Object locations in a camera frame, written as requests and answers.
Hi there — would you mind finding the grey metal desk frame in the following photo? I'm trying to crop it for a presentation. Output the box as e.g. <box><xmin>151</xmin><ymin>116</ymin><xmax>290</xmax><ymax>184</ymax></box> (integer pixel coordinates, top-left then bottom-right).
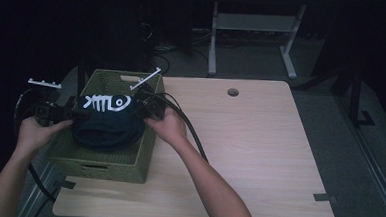
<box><xmin>196</xmin><ymin>0</ymin><xmax>345</xmax><ymax>83</ymax></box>

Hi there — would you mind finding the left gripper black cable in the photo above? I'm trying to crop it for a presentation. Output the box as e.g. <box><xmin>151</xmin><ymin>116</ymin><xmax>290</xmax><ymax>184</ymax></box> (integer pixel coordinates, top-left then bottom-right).
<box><xmin>8</xmin><ymin>85</ymin><xmax>65</xmax><ymax>205</ymax></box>

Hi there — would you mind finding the aluminium floor rail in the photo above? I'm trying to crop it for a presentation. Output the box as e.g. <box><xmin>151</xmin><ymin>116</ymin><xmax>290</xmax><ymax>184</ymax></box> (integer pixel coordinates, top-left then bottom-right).
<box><xmin>16</xmin><ymin>161</ymin><xmax>62</xmax><ymax>217</ymax></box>
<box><xmin>329</xmin><ymin>94</ymin><xmax>386</xmax><ymax>217</ymax></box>

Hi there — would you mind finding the green woven basket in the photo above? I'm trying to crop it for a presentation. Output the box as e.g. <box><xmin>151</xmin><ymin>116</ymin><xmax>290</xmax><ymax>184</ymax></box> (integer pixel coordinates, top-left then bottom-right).
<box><xmin>42</xmin><ymin>66</ymin><xmax>168</xmax><ymax>185</ymax></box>

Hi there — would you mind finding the person's right hand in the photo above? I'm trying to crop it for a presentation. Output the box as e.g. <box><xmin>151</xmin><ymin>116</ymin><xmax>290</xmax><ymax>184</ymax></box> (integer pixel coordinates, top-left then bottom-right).
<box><xmin>141</xmin><ymin>105</ymin><xmax>191</xmax><ymax>148</ymax></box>

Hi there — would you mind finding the person's left hand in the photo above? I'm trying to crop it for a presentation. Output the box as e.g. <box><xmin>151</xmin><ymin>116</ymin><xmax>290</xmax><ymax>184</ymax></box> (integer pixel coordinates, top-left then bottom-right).
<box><xmin>13</xmin><ymin>114</ymin><xmax>75</xmax><ymax>160</ymax></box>

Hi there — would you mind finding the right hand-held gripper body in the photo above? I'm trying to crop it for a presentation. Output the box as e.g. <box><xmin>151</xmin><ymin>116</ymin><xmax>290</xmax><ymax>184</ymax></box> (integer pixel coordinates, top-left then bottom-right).
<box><xmin>127</xmin><ymin>65</ymin><xmax>169</xmax><ymax>122</ymax></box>

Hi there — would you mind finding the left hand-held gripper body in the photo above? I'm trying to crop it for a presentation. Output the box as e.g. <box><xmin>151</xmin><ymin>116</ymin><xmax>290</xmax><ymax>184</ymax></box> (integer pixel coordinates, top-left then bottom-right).
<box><xmin>25</xmin><ymin>77</ymin><xmax>75</xmax><ymax>128</ymax></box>

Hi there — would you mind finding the black stand with foot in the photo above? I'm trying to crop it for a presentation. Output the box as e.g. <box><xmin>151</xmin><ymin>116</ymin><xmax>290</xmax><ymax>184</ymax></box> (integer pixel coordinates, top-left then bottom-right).
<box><xmin>70</xmin><ymin>58</ymin><xmax>88</xmax><ymax>99</ymax></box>
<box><xmin>329</xmin><ymin>67</ymin><xmax>379</xmax><ymax>129</ymax></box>

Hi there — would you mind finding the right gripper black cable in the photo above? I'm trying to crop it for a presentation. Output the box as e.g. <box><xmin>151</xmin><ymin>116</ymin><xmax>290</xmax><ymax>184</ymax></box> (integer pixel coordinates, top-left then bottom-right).
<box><xmin>140</xmin><ymin>90</ymin><xmax>214</xmax><ymax>164</ymax></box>

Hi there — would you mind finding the dark tape strip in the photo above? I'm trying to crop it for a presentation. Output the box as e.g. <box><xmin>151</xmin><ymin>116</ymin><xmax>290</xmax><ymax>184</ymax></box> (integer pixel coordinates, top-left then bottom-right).
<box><xmin>312</xmin><ymin>192</ymin><xmax>339</xmax><ymax>204</ymax></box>
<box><xmin>53</xmin><ymin>178</ymin><xmax>77</xmax><ymax>190</ymax></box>

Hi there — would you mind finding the bundle of floor cables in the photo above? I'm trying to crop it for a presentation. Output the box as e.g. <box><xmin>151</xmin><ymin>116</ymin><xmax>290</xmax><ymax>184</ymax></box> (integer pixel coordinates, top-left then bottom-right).
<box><xmin>147</xmin><ymin>24</ymin><xmax>213</xmax><ymax>77</ymax></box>

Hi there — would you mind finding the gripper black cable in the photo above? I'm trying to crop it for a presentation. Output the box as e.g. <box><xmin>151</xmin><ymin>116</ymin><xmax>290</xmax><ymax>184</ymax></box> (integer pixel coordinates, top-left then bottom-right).
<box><xmin>8</xmin><ymin>85</ymin><xmax>65</xmax><ymax>205</ymax></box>
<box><xmin>140</xmin><ymin>90</ymin><xmax>214</xmax><ymax>164</ymax></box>

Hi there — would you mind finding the dark fish skeleton print shirt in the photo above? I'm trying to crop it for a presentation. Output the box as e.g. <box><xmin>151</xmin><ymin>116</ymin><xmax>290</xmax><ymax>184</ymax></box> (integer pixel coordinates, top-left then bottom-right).
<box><xmin>70</xmin><ymin>91</ymin><xmax>149</xmax><ymax>155</ymax></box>

